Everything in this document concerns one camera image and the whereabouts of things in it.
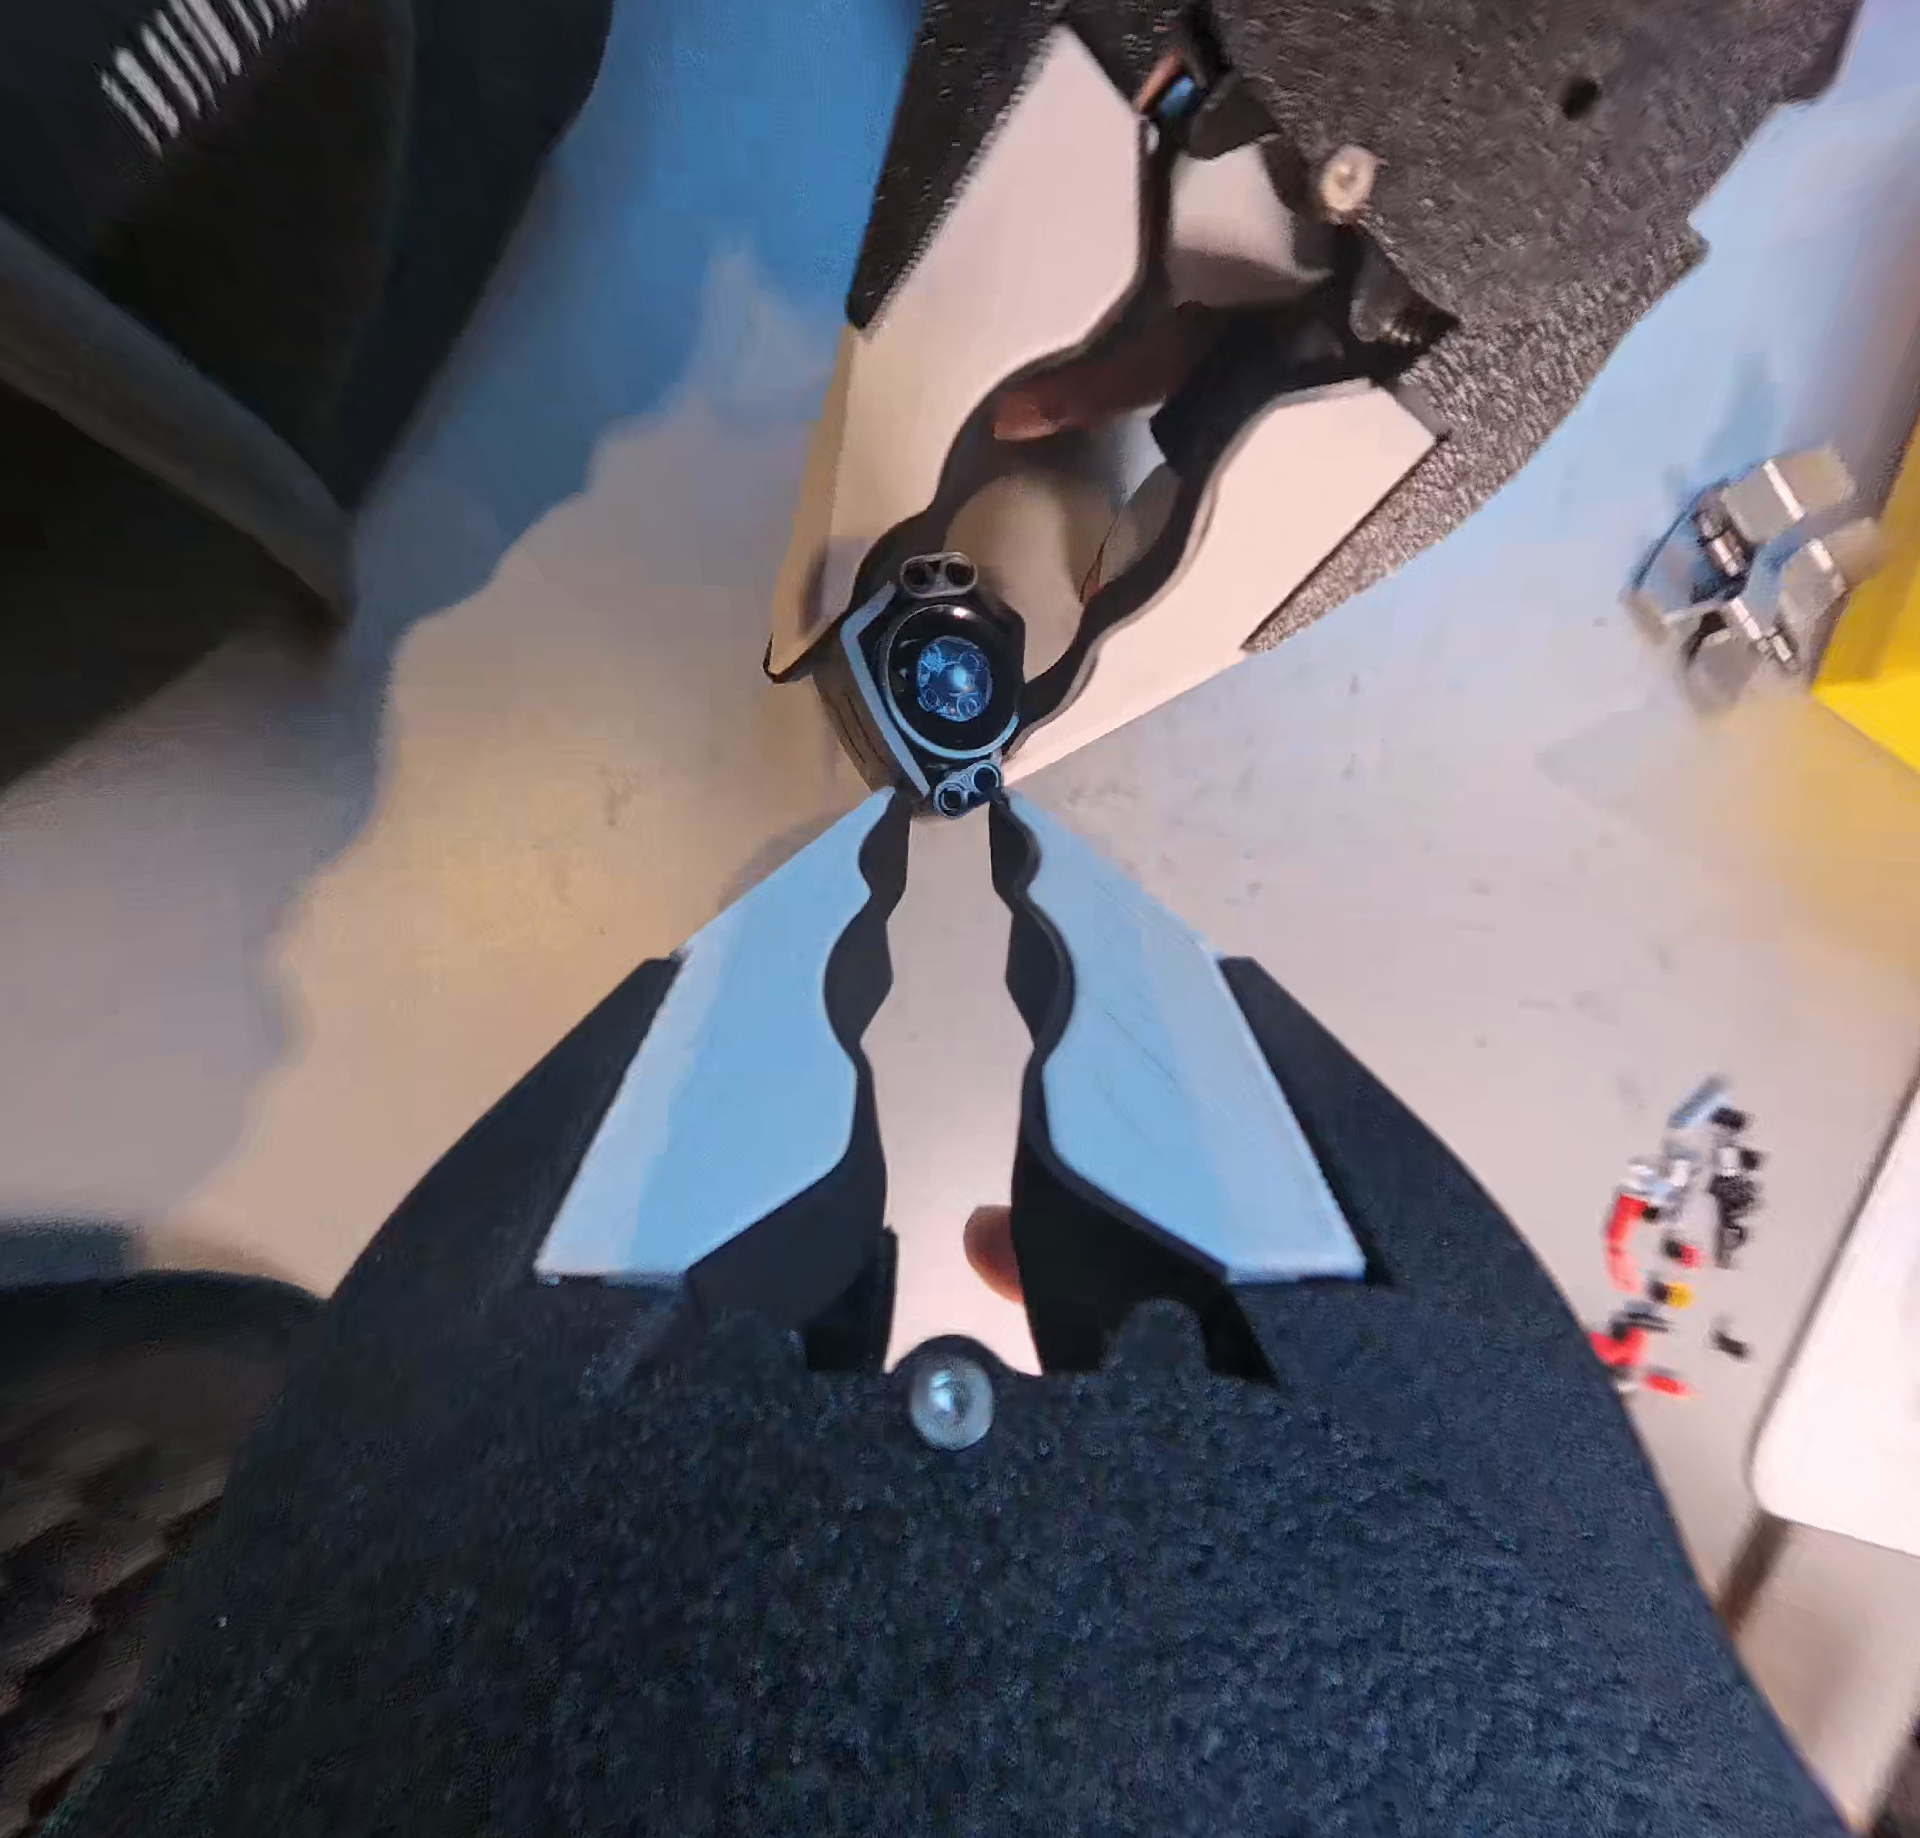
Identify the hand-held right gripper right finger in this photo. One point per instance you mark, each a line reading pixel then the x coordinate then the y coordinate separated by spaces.
pixel 1170 1105

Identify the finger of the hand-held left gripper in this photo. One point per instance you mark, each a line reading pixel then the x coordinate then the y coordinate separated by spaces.
pixel 1291 534
pixel 990 249

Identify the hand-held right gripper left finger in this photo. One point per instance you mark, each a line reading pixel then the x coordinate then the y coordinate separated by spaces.
pixel 721 1120

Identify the grey toy joint assembly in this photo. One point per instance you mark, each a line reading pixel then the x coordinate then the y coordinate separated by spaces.
pixel 946 684

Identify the grey angled toy frame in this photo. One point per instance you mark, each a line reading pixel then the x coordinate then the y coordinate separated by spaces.
pixel 961 786

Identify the grey desk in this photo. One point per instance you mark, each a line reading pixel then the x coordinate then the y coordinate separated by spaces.
pixel 1350 850

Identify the person's left hand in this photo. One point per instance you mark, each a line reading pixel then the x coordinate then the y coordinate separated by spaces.
pixel 1110 385

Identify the person's right hand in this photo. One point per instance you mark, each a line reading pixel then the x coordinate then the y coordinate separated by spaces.
pixel 992 1245

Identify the pile of small toy parts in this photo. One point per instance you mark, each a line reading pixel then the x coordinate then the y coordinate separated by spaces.
pixel 1681 1239

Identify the yellow plastic bin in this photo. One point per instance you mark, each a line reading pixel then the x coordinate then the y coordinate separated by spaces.
pixel 1881 639

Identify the white book stand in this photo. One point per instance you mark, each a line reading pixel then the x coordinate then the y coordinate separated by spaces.
pixel 1852 1344

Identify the small grey bracket assembly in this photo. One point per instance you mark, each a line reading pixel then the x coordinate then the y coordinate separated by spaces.
pixel 1756 564

